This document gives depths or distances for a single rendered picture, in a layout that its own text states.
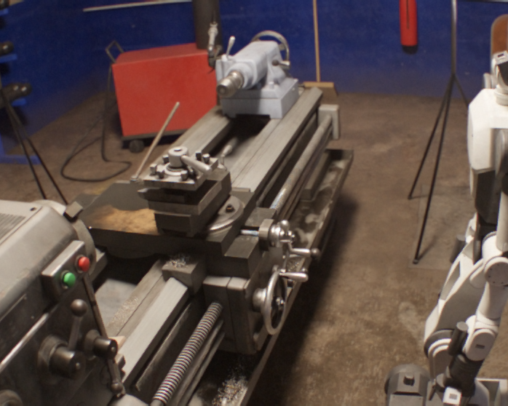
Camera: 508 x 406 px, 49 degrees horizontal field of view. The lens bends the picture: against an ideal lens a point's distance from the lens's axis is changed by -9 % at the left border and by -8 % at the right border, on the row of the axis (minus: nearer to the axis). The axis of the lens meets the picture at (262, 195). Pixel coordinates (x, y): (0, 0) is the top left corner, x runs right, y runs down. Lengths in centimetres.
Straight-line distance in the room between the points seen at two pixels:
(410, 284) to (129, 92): 279
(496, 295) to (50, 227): 102
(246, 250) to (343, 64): 425
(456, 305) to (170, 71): 348
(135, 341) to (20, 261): 56
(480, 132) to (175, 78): 360
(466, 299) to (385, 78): 435
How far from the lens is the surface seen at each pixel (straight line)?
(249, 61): 276
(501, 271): 139
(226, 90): 257
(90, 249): 151
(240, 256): 178
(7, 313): 107
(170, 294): 173
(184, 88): 477
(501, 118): 140
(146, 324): 163
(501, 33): 545
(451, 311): 175
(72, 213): 149
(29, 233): 116
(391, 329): 283
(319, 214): 292
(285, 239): 185
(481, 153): 142
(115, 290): 201
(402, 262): 328
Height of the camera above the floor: 184
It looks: 27 degrees down
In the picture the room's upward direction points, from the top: 6 degrees counter-clockwise
